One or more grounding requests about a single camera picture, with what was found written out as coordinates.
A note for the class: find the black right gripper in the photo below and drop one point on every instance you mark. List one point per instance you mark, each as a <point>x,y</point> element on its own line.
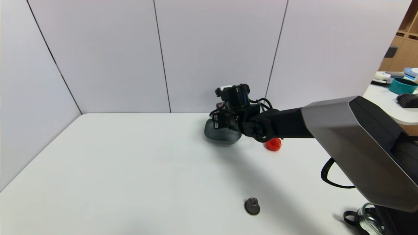
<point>216,123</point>

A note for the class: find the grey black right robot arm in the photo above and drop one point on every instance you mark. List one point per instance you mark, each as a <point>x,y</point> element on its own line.
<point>352,140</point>

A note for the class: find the grey-blue square dish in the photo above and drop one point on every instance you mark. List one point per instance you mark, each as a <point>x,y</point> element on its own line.
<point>222,136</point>

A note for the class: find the black ribbed object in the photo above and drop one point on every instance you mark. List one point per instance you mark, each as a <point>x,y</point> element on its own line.
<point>408,100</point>

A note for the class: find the red rubber duck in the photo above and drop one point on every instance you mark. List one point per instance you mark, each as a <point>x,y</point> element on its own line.
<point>273,144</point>

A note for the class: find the grey coffee capsule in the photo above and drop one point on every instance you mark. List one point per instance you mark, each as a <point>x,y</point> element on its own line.
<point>252,206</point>

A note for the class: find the white side table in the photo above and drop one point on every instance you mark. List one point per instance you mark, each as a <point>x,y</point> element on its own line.
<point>378,94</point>

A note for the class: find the white sponge block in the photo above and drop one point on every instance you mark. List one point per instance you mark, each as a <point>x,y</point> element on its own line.
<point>382,76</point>

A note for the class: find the glass cup with black sleeve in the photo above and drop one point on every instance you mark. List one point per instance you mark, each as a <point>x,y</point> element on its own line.
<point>367,218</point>

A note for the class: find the teal bowl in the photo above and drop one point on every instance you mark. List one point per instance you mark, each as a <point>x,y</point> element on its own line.
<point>402,86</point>

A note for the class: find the wooden shelf cabinet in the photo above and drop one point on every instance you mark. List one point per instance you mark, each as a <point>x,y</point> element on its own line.
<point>403,49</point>

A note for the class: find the stack of blue plates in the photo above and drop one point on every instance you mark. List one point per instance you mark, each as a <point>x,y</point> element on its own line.
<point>411,73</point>

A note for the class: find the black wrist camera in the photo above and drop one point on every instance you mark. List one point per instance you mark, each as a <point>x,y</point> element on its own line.
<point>235,95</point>

